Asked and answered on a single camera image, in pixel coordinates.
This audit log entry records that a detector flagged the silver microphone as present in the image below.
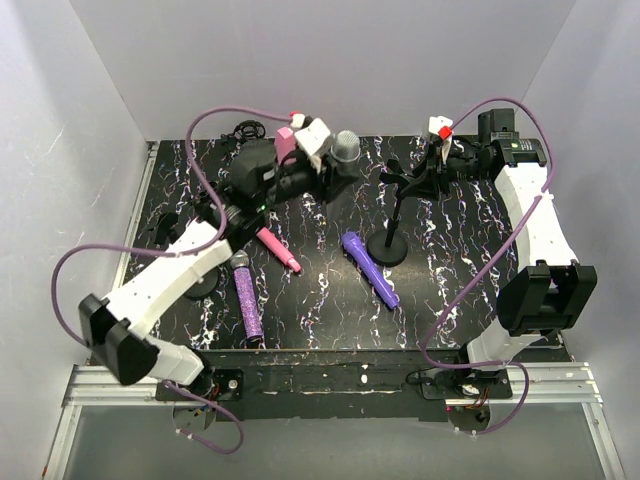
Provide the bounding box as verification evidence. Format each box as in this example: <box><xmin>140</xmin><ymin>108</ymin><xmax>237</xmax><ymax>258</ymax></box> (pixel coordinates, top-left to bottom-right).
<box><xmin>330</xmin><ymin>130</ymin><xmax>360</xmax><ymax>174</ymax></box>

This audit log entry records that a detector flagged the black round-base mic stand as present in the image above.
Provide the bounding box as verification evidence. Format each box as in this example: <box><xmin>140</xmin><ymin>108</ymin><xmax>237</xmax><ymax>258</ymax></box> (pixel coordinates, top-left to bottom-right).
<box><xmin>366</xmin><ymin>159</ymin><xmax>420</xmax><ymax>267</ymax></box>

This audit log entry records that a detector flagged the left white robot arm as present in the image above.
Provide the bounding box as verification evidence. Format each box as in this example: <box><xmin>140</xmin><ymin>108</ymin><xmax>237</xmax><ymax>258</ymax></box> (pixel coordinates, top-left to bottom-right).
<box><xmin>79</xmin><ymin>130</ymin><xmax>360</xmax><ymax>393</ymax></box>

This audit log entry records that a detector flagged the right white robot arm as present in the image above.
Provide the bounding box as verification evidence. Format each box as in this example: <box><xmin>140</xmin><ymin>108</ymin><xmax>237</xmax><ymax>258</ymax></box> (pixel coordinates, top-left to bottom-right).
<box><xmin>420</xmin><ymin>101</ymin><xmax>597</xmax><ymax>372</ymax></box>

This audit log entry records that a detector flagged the black clip mic stand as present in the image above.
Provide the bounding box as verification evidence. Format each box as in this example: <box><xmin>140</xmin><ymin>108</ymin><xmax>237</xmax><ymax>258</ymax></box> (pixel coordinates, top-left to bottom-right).
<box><xmin>153</xmin><ymin>212</ymin><xmax>220</xmax><ymax>301</ymax></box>

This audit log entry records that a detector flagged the pink metronome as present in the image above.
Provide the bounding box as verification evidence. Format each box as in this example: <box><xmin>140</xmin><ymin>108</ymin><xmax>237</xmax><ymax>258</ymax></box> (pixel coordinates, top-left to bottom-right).
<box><xmin>274</xmin><ymin>127</ymin><xmax>297</xmax><ymax>165</ymax></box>

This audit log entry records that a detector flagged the purple plastic microphone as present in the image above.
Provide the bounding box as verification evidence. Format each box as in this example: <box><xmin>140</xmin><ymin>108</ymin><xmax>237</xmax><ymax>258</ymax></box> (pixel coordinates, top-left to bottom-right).
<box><xmin>341</xmin><ymin>231</ymin><xmax>399</xmax><ymax>310</ymax></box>

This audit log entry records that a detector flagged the pink microphone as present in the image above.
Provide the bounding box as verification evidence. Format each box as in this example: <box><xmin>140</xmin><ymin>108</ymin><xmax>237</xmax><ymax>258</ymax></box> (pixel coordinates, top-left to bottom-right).
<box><xmin>257</xmin><ymin>228</ymin><xmax>302</xmax><ymax>274</ymax></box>

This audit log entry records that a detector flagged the purple glitter microphone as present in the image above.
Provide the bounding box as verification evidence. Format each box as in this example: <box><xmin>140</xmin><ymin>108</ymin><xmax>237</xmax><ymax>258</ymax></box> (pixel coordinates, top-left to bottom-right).
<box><xmin>229</xmin><ymin>250</ymin><xmax>264</xmax><ymax>345</ymax></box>

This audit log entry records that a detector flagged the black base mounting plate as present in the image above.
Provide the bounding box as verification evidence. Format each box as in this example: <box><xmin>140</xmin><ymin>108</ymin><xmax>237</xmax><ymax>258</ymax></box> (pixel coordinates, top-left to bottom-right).
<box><xmin>154</xmin><ymin>347</ymin><xmax>516</xmax><ymax>424</ymax></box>

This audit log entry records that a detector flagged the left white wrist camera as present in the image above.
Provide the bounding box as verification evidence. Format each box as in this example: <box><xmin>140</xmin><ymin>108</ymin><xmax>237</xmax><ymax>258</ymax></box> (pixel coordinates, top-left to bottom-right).
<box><xmin>291</xmin><ymin>113</ymin><xmax>333</xmax><ymax>173</ymax></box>

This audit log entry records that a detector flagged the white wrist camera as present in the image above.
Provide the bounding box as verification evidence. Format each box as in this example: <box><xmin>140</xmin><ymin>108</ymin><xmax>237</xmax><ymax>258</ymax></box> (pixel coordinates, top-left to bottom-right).
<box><xmin>422</xmin><ymin>116</ymin><xmax>454</xmax><ymax>163</ymax></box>
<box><xmin>291</xmin><ymin>113</ymin><xmax>333</xmax><ymax>173</ymax></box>

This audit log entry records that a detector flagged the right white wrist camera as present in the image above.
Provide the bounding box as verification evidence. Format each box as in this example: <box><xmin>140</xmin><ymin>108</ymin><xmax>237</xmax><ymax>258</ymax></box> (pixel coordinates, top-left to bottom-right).
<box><xmin>422</xmin><ymin>116</ymin><xmax>454</xmax><ymax>163</ymax></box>

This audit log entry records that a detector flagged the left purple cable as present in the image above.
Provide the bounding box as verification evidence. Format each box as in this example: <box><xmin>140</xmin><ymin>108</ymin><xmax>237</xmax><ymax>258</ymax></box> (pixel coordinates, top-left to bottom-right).
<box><xmin>52</xmin><ymin>104</ymin><xmax>306</xmax><ymax>455</ymax></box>

